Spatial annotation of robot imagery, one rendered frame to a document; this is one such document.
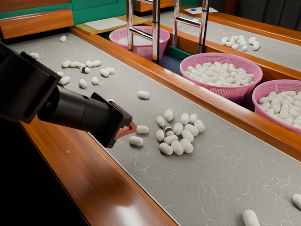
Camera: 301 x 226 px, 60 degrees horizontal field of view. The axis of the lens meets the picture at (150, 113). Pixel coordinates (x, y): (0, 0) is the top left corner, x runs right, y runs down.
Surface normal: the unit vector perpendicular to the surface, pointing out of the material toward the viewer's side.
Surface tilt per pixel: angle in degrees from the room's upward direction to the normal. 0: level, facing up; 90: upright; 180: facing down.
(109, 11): 90
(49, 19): 90
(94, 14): 90
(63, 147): 0
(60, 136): 0
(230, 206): 0
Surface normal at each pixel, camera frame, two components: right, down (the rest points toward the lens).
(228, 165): 0.00, -0.82
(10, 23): 0.63, 0.44
